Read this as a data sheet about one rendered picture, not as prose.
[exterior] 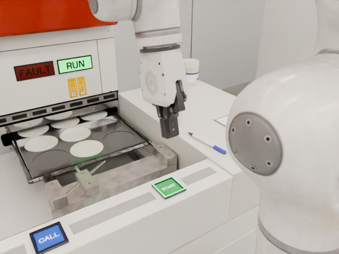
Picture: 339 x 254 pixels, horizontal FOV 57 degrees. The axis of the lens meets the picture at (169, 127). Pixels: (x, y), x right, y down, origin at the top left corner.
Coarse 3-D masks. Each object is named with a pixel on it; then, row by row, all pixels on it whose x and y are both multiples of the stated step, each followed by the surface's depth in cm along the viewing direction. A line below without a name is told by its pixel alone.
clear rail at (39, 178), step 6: (138, 144) 98; (144, 144) 98; (120, 150) 95; (126, 150) 95; (132, 150) 96; (102, 156) 92; (108, 156) 92; (114, 156) 94; (84, 162) 89; (90, 162) 90; (96, 162) 91; (66, 168) 86; (72, 168) 87; (54, 174) 85; (36, 180) 82
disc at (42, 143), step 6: (36, 138) 102; (42, 138) 102; (48, 138) 102; (54, 138) 102; (30, 144) 98; (36, 144) 98; (42, 144) 98; (48, 144) 98; (54, 144) 98; (30, 150) 95; (36, 150) 95; (42, 150) 95
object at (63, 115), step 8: (96, 104) 115; (104, 104) 117; (112, 104) 119; (56, 112) 109; (64, 112) 109; (72, 112) 111; (80, 112) 113; (88, 112) 115; (24, 120) 104; (32, 120) 104; (40, 120) 106; (48, 120) 107; (56, 120) 109; (0, 128) 99; (8, 128) 101; (16, 128) 102; (24, 128) 104; (0, 136) 100; (0, 144) 101; (8, 144) 104; (0, 152) 102; (8, 152) 104
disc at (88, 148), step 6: (78, 144) 98; (84, 144) 98; (90, 144) 98; (96, 144) 98; (102, 144) 98; (72, 150) 95; (78, 150) 95; (84, 150) 95; (90, 150) 95; (96, 150) 95; (78, 156) 92; (84, 156) 92
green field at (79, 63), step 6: (66, 60) 104; (72, 60) 105; (78, 60) 106; (84, 60) 107; (90, 60) 108; (60, 66) 103; (66, 66) 104; (72, 66) 106; (78, 66) 107; (84, 66) 108; (90, 66) 109; (60, 72) 104
